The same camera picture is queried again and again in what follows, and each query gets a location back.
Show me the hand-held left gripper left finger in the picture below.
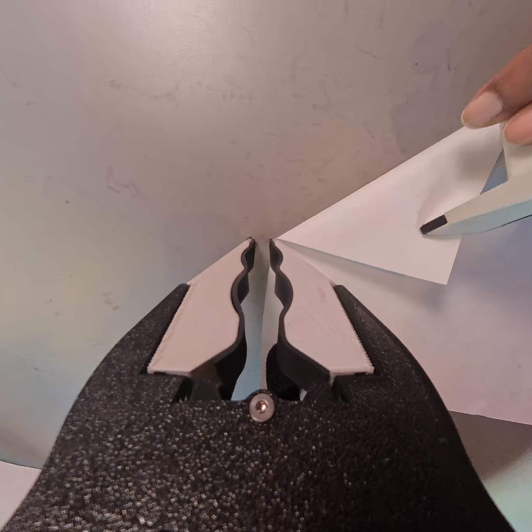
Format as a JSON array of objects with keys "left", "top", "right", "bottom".
[{"left": 147, "top": 237, "right": 256, "bottom": 400}]

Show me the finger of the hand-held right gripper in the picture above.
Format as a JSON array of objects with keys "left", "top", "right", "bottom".
[{"left": 420, "top": 178, "right": 532, "bottom": 237}]

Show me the grey desk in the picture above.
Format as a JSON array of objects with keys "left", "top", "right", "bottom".
[{"left": 0, "top": 0, "right": 532, "bottom": 532}]

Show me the person's right hand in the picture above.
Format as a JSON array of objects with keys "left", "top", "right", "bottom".
[{"left": 461, "top": 44, "right": 532, "bottom": 147}]

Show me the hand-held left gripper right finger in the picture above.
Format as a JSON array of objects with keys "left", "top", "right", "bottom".
[{"left": 269, "top": 239, "right": 377, "bottom": 401}]

